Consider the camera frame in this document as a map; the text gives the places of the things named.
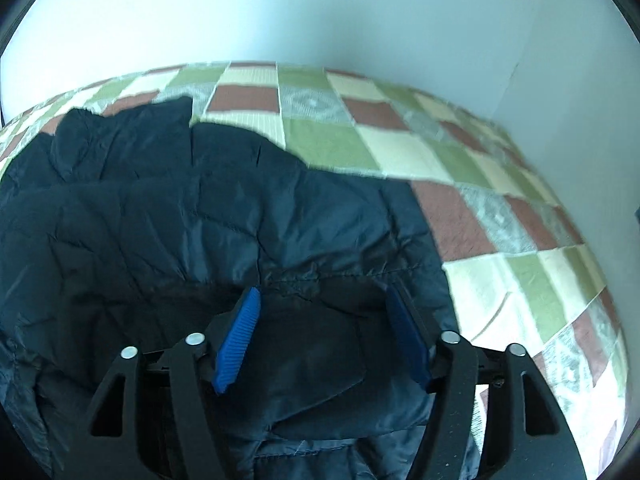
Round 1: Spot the checkered green brown bed blanket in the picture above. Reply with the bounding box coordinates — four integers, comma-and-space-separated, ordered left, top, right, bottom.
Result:
0, 60, 632, 480

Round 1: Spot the dark navy puffer jacket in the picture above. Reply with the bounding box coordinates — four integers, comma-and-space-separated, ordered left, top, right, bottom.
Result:
0, 95, 490, 480

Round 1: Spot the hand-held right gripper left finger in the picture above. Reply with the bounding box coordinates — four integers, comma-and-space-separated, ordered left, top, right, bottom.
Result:
86, 286, 263, 480

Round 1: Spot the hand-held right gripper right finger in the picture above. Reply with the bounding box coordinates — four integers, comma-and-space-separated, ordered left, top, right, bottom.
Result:
387, 283, 562, 480

